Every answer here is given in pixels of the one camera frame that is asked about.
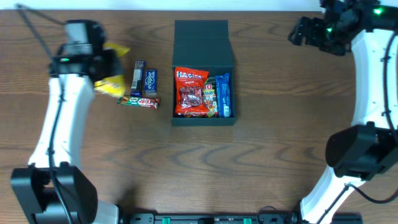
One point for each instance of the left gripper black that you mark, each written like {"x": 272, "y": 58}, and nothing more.
{"x": 112, "y": 66}

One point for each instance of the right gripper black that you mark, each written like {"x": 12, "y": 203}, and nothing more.
{"x": 310, "y": 33}

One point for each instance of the yellow snack bag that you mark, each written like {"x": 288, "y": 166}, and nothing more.
{"x": 113, "y": 83}

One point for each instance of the dark blue candy bar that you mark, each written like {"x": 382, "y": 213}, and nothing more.
{"x": 138, "y": 73}

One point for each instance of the blue Eclipse mint tin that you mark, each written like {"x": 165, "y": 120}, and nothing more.
{"x": 150, "y": 82}

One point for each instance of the green red KitKat bar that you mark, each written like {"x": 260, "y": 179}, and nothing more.
{"x": 140, "y": 102}

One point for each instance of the red snack bag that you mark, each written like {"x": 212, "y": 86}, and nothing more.
{"x": 189, "y": 83}

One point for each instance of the dark green lidded box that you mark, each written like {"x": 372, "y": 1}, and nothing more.
{"x": 204, "y": 45}

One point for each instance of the Haribo candy bag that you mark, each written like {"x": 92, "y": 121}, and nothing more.
{"x": 209, "y": 99}

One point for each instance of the long blue cookie pack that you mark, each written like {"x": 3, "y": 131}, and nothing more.
{"x": 223, "y": 95}

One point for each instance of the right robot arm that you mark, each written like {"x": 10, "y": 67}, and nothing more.
{"x": 369, "y": 146}

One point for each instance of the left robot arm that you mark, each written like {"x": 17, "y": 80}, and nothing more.
{"x": 52, "y": 188}

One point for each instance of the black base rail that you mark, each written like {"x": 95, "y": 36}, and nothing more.
{"x": 266, "y": 218}

